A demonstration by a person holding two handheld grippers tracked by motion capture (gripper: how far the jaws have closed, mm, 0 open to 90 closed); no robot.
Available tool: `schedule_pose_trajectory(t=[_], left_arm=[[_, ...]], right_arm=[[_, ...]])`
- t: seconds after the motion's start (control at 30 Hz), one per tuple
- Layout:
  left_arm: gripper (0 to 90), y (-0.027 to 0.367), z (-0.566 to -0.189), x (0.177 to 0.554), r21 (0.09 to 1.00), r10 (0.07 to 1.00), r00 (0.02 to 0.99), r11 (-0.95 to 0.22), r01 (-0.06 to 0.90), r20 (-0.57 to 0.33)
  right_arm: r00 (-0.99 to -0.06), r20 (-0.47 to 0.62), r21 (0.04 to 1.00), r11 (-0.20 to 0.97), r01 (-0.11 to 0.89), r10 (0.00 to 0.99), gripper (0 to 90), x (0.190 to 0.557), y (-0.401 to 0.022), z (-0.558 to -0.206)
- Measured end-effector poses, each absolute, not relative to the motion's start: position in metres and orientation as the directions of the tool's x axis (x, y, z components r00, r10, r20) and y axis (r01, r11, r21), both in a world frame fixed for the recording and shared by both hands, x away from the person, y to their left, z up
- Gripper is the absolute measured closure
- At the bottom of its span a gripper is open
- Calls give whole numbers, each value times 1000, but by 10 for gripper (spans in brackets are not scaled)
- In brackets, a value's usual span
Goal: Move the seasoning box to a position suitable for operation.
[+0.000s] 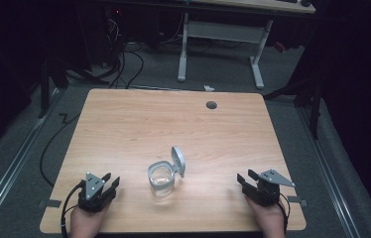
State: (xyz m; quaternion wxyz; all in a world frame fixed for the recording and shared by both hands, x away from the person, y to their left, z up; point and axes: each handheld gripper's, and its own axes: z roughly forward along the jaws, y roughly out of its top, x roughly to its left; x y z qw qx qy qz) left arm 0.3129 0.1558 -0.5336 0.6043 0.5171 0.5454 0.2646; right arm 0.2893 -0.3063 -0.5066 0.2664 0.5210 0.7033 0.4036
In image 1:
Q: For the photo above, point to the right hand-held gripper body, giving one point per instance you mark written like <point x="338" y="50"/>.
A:
<point x="266" y="190"/>

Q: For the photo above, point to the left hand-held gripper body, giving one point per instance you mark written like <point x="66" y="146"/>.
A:
<point x="97" y="197"/>

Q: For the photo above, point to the clear jar with grey lid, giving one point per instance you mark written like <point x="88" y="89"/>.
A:
<point x="164" y="175"/>

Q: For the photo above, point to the person's left hand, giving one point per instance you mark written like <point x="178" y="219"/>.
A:
<point x="86" y="222"/>

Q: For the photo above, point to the person's right hand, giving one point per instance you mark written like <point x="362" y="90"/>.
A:
<point x="268" y="218"/>

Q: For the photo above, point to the grey tape piece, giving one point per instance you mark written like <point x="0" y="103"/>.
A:
<point x="50" y="203"/>
<point x="297" y="200"/>

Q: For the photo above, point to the black metal stand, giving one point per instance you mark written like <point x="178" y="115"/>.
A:
<point x="309" y="99"/>
<point x="46" y="89"/>

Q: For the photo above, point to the white paper scrap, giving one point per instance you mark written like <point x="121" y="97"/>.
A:
<point x="209" y="88"/>

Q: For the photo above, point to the small red object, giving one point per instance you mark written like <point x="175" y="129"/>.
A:
<point x="280" y="47"/>

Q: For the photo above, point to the white-framed wooden desk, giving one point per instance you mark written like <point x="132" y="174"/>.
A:
<point x="226" y="29"/>

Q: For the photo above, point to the black computer mouse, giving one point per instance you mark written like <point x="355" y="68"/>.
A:
<point x="305" y="2"/>

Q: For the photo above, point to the aluminium floor rail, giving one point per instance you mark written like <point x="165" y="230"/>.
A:
<point x="11" y="165"/>
<point x="329" y="172"/>

